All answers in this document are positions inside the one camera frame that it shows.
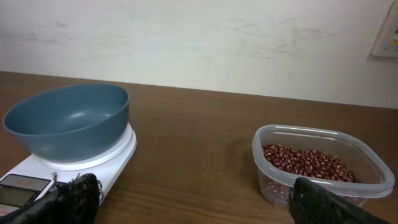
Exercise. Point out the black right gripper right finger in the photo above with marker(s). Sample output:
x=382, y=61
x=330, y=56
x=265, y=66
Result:
x=309, y=203

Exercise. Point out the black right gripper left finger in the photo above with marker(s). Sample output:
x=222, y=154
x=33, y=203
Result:
x=76, y=202

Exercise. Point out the white digital kitchen scale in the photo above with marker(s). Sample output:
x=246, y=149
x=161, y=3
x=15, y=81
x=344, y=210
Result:
x=34, y=177

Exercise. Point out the blue-grey plastic bowl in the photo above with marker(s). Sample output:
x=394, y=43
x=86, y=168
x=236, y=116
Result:
x=70, y=123

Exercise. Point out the red adzuki beans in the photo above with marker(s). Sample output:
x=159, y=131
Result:
x=310, y=163

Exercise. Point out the clear plastic food container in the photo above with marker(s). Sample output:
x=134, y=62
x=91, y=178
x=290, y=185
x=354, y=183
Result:
x=376, y=179

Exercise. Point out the beige wall switch plate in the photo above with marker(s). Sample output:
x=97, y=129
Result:
x=386, y=42

